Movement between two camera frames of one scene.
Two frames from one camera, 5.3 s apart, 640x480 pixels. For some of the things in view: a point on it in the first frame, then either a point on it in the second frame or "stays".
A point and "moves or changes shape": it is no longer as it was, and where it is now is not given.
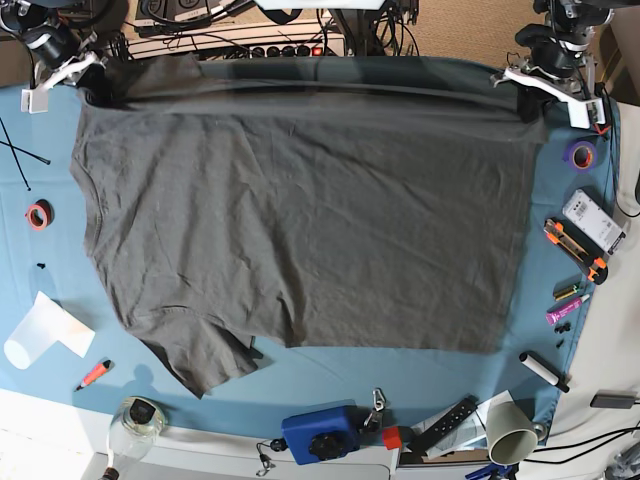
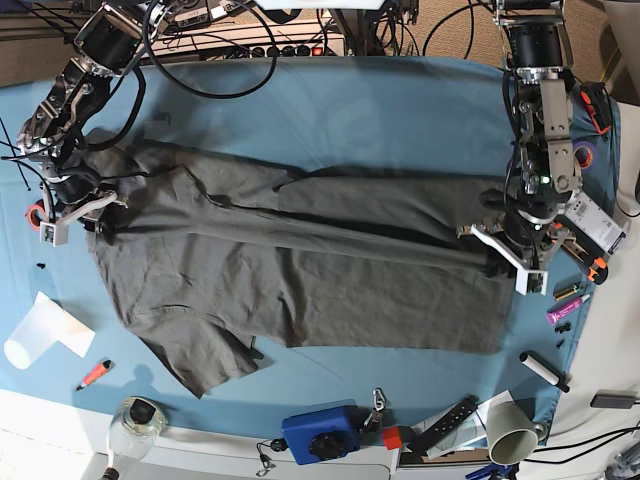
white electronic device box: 603,227 stays
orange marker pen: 96,374 stays
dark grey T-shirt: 372,202 moves or changes shape
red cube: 391,437 stays
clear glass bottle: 132,433 stays
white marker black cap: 539,366 stays
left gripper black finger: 97,85 → 105,226
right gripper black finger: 531,102 → 497,266
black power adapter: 614,399 stays
